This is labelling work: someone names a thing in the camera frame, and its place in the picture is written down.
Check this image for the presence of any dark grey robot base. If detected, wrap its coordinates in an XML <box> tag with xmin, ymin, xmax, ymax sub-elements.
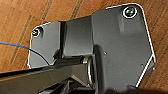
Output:
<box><xmin>27</xmin><ymin>3</ymin><xmax>157</xmax><ymax>94</ymax></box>

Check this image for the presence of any blue cable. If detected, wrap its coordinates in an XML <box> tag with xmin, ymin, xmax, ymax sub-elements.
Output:
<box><xmin>0</xmin><ymin>42</ymin><xmax>52</xmax><ymax>66</ymax></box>

